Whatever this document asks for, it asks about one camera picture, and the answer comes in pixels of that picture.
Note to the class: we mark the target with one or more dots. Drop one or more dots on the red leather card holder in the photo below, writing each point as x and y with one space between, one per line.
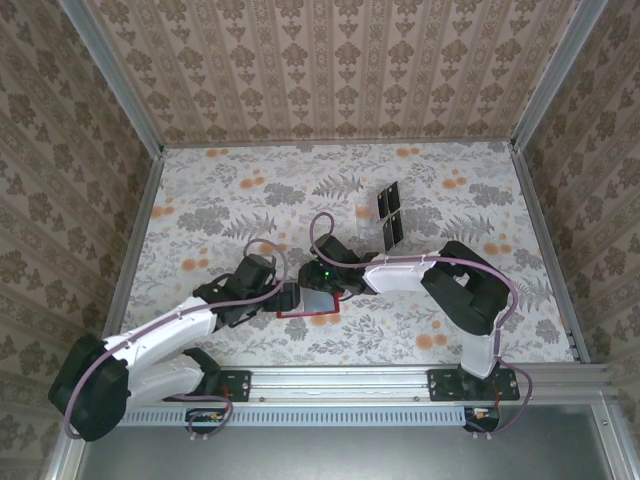
320 303

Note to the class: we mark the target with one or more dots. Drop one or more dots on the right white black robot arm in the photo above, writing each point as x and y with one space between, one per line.
395 275

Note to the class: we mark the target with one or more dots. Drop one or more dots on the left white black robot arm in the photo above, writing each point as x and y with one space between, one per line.
165 330

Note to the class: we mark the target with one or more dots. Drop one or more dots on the clear acrylic card stand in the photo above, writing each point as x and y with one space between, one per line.
365 220

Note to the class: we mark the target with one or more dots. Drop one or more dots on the black gold-line card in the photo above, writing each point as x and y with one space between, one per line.
382 205
388 235
393 197
398 229

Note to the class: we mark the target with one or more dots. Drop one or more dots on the floral paper table cover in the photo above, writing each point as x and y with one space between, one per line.
225 200

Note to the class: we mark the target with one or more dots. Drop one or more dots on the left black connector box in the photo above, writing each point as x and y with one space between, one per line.
205 416

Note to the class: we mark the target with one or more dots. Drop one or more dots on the black connector box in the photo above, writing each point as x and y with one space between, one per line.
482 415
205 416

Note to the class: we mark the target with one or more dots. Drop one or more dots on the grey metal sheet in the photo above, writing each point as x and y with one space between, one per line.
350 455

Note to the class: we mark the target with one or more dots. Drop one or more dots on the right black connector box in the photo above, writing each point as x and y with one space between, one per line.
482 415

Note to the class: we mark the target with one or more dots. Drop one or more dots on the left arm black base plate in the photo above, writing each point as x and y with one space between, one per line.
240 385

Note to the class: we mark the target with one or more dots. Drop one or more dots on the aluminium mounting rail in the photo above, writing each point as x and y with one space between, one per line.
340 382

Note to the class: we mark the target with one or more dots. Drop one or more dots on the aluminium side rail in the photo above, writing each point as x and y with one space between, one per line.
545 240
140 240

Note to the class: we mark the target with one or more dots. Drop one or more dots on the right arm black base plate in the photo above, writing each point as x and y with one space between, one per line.
442 387

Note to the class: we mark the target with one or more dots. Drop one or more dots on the aluminium frame bar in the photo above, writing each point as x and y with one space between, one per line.
610 440
62 457

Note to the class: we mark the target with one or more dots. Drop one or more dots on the aluminium frame post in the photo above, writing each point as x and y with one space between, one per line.
115 85
555 75

